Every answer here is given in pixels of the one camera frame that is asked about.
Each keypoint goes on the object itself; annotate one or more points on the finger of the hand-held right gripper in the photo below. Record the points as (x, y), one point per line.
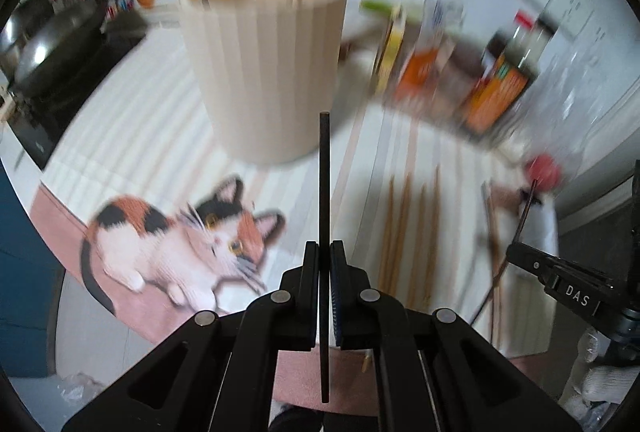
(575, 297)
(530, 258)

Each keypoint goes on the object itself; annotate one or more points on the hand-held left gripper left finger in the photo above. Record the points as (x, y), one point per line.
(312, 264)

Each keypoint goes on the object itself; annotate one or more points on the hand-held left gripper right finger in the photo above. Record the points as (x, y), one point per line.
(336, 272)

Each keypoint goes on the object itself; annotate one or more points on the beige ribbed utensil holder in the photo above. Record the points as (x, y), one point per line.
(260, 71)

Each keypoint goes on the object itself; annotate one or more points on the person's right hand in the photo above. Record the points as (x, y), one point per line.
(615, 384)

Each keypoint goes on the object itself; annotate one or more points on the red round object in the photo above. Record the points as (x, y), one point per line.
(543, 169)

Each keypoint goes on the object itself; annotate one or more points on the red cap sauce bottle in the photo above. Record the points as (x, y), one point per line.
(505, 81)

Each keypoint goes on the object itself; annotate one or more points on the striped cat print mat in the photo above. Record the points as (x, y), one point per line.
(150, 136)

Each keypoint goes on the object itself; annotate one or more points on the white orange carton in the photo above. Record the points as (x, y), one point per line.
(425, 56)

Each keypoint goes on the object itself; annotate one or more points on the green cap bottle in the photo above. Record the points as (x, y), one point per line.
(387, 46)

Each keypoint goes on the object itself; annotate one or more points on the blue cabinet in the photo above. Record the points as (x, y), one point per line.
(25, 272)

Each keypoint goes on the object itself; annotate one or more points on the dark metal wok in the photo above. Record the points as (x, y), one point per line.
(55, 41)

